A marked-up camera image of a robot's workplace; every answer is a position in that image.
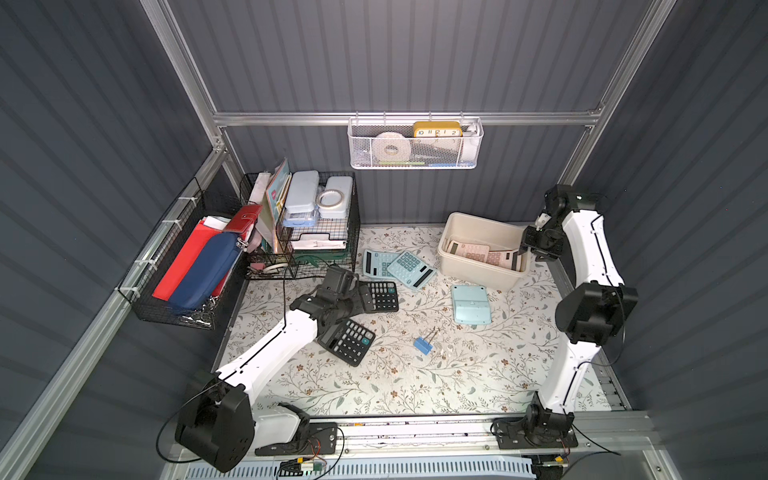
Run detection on floral table mat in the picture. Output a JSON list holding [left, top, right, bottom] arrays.
[[224, 224, 601, 417]]

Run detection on white pencil case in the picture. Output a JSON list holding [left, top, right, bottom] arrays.
[[284, 170, 320, 215]]

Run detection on blue binder clip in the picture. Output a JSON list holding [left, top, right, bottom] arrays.
[[413, 327, 439, 355]]

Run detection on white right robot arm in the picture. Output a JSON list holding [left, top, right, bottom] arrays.
[[520, 184, 639, 438]]

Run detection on teal calculator face down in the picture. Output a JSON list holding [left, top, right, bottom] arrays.
[[451, 285, 492, 326]]

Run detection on teal calculator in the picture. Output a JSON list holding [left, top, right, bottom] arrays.
[[388, 251, 436, 290], [362, 249, 400, 281]]

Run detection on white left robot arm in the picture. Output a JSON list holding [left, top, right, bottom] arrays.
[[174, 265, 363, 473]]

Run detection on red folder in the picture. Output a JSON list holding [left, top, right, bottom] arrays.
[[152, 204, 262, 303]]

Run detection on beige plastic storage box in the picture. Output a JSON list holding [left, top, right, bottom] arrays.
[[437, 212, 532, 291]]

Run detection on yellow clock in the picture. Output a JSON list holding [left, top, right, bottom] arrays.
[[413, 120, 463, 138]]

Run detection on colourful books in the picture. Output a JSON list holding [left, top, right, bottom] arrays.
[[261, 157, 292, 254]]

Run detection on black calculator back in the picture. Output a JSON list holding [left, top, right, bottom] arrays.
[[359, 281, 399, 314]]

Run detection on black wire desk organizer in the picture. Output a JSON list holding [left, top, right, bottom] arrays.
[[246, 172, 360, 281]]

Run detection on pink calculator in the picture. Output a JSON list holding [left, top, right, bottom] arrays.
[[447, 240, 490, 259], [486, 250, 522, 271], [464, 252, 487, 263]]

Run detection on small circuit board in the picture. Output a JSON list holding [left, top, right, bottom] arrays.
[[276, 457, 328, 478]]

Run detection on white tape roll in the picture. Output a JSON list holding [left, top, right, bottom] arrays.
[[371, 132, 412, 163]]

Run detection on black wire side basket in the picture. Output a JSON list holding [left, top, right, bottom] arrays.
[[118, 180, 247, 330]]

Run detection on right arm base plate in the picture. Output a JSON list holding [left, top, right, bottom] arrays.
[[490, 418, 578, 450]]

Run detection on white wire wall basket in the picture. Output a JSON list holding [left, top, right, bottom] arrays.
[[347, 115, 485, 170]]

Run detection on blue pencil pouch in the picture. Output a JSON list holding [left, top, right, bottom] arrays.
[[168, 232, 241, 315]]

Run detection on black calculator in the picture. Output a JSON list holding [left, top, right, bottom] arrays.
[[317, 318, 376, 367], [359, 281, 399, 314]]

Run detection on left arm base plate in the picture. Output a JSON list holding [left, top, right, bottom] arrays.
[[254, 422, 340, 457]]

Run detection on pink calculator front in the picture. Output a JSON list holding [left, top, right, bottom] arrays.
[[464, 252, 487, 263]]

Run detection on black calculator front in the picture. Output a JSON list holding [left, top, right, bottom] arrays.
[[317, 318, 376, 367]]

